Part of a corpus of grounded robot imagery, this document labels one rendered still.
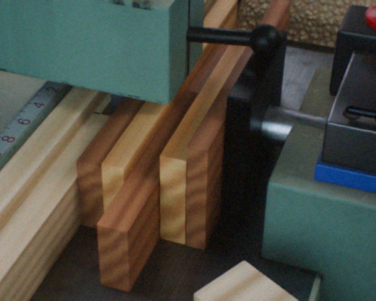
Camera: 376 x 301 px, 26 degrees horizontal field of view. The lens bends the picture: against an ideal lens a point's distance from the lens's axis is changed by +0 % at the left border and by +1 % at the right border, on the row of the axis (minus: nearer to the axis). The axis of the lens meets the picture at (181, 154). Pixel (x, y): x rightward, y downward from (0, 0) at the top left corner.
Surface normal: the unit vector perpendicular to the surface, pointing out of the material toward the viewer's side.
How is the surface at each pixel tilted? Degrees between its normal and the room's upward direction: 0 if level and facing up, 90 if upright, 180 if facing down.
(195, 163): 90
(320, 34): 70
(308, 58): 0
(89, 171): 90
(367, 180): 90
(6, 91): 0
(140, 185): 0
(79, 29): 90
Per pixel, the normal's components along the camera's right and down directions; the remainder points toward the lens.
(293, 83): 0.01, -0.80
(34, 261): 0.94, 0.21
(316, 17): -0.21, -0.19
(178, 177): -0.33, 0.57
